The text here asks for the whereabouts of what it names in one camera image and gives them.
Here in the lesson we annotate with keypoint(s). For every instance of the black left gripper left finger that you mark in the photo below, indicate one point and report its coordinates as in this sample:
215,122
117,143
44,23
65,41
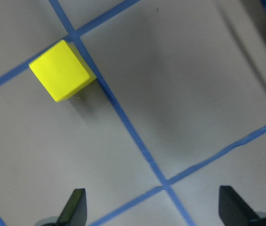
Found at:
75,210

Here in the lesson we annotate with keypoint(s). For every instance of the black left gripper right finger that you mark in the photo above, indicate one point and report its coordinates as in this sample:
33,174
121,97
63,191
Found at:
234,211

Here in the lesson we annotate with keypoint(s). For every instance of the yellow block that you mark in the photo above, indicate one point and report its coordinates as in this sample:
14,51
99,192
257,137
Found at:
62,71

